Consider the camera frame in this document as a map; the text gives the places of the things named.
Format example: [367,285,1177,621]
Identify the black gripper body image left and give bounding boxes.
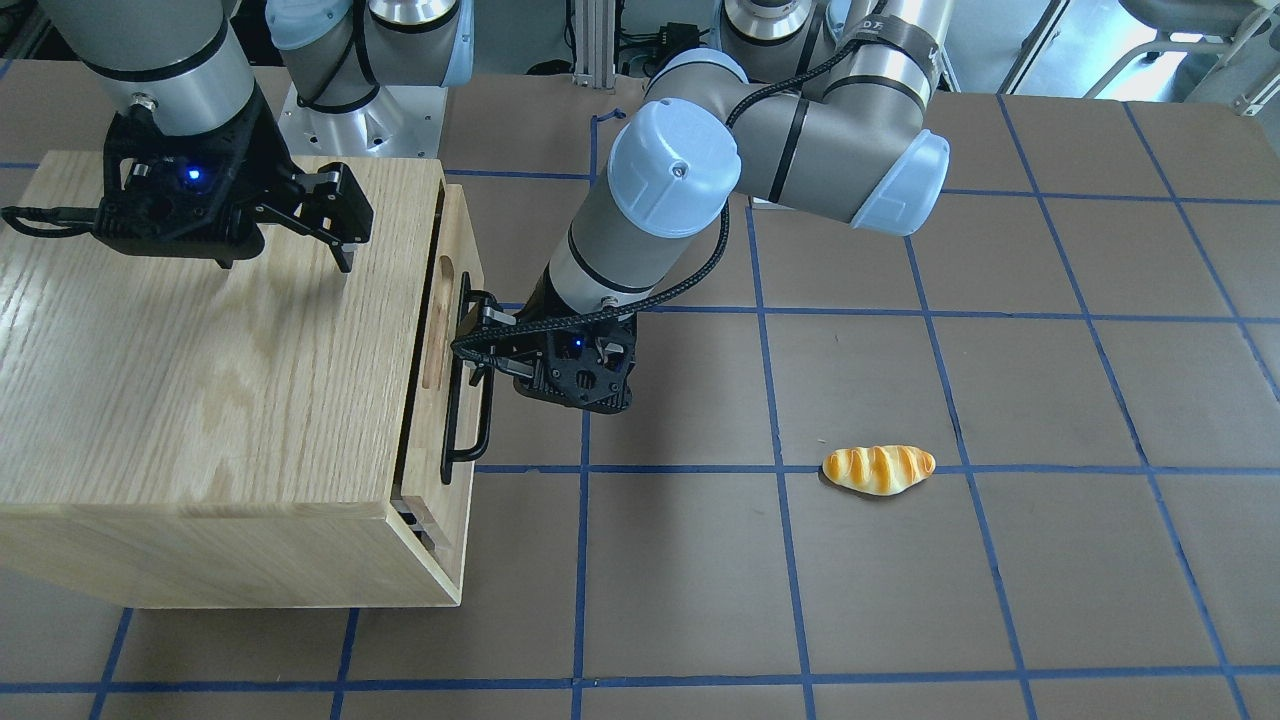
[91,102,301,263]

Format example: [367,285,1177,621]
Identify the white chair frame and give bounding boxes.
[1083,1,1277,99]

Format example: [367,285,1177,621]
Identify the black power adapter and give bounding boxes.
[655,22,703,61]

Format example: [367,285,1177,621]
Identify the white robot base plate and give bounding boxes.
[742,191,799,211]

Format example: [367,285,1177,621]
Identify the toy bread roll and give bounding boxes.
[820,445,936,497]

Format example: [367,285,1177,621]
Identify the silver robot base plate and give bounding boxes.
[278,86,451,159]

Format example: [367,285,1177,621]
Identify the light wood drawer cabinet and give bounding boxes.
[1,158,454,609]

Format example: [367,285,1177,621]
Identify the black metal drawer handle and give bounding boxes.
[442,272,495,486]

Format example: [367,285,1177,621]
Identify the wooden drawer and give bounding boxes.
[390,184,484,607]

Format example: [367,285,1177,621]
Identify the aluminium profile post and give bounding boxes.
[571,0,618,94]

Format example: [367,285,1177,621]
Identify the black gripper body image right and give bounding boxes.
[512,316,637,414]

